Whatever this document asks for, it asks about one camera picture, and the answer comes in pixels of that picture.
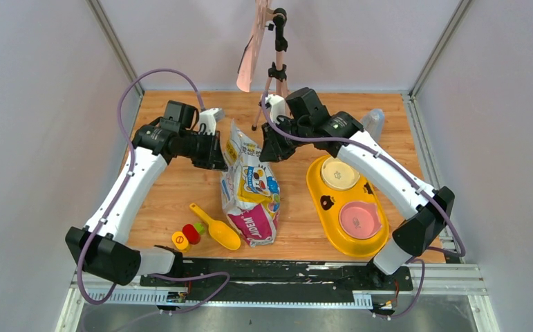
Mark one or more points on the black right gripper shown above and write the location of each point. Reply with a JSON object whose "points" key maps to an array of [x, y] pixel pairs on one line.
{"points": [[272, 150]]}

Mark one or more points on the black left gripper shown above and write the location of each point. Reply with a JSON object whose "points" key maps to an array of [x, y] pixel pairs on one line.
{"points": [[212, 151]]}

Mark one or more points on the pet food bag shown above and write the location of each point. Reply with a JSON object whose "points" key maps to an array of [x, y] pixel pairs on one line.
{"points": [[250, 193]]}

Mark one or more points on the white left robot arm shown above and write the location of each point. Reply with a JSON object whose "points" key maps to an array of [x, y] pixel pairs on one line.
{"points": [[99, 248]]}

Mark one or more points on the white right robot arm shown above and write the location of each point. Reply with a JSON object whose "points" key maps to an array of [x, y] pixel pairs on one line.
{"points": [[301, 119]]}

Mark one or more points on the cream bowl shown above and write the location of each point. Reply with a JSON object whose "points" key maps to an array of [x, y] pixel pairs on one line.
{"points": [[338, 175]]}

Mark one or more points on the yellow plastic scoop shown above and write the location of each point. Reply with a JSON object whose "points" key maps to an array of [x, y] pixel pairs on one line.
{"points": [[218, 230]]}

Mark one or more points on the red yellow green toy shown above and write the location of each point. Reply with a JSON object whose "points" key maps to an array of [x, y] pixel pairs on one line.
{"points": [[190, 235]]}

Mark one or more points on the pink perforated board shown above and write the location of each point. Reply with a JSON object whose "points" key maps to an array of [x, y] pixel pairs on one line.
{"points": [[246, 69]]}

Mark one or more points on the pink tripod stand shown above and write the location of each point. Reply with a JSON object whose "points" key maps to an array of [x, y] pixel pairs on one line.
{"points": [[278, 69]]}

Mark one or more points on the yellow double bowl feeder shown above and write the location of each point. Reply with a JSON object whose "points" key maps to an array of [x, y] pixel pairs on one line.
{"points": [[328, 203]]}

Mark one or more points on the pink bowl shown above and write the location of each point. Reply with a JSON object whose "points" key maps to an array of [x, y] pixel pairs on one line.
{"points": [[360, 220]]}

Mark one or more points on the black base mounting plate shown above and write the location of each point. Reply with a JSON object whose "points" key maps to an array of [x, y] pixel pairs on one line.
{"points": [[294, 281]]}

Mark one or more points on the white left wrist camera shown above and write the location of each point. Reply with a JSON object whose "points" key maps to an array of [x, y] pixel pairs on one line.
{"points": [[208, 120]]}

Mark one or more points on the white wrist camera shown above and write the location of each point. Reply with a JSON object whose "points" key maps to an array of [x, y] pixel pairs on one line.
{"points": [[208, 120], [276, 105]]}

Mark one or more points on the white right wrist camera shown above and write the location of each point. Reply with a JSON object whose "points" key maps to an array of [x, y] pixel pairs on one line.
{"points": [[276, 105]]}

